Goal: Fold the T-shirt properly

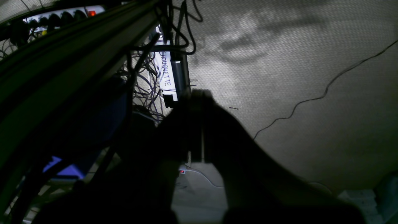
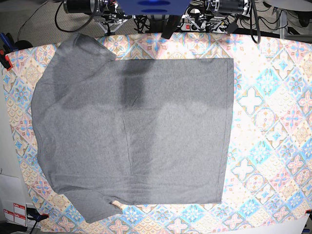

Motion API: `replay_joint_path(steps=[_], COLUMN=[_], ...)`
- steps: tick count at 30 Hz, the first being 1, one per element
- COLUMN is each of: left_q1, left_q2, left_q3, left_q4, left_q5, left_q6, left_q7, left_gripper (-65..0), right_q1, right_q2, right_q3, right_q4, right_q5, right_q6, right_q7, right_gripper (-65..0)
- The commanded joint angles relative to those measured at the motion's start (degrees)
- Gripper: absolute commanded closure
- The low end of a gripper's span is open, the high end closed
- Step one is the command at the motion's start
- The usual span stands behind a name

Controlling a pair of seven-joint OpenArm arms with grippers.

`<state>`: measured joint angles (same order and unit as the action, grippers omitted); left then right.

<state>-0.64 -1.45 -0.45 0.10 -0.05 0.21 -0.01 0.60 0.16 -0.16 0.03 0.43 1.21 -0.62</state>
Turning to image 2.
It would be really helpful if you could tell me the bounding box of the orange clamp upper left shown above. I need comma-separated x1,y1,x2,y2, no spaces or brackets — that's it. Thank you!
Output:
0,50,13,71

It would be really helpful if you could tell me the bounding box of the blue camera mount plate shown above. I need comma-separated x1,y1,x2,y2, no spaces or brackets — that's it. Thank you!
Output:
117,0,191,15

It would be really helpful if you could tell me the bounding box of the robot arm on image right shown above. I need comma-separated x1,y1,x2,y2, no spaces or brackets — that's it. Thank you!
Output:
187,0,252,34

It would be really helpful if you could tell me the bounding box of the grey T-shirt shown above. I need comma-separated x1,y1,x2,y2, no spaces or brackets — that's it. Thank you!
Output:
31,34,234,223

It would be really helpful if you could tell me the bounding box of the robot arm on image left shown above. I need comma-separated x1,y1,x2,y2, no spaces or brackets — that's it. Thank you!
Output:
62,0,133,36

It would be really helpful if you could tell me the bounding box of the blue clamp lower left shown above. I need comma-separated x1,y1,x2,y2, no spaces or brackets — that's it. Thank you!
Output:
26,208,49,222

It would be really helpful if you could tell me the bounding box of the white labelled box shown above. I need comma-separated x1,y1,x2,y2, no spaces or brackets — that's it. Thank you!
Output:
0,175,27,227

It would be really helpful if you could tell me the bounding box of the patterned tablecloth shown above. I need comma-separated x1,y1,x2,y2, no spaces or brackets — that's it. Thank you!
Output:
0,33,312,234

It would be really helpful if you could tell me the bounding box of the white power strip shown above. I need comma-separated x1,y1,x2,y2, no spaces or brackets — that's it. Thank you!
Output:
177,21,228,33

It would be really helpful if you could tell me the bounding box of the black centre post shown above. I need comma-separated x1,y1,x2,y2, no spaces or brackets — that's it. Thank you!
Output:
161,15,182,39

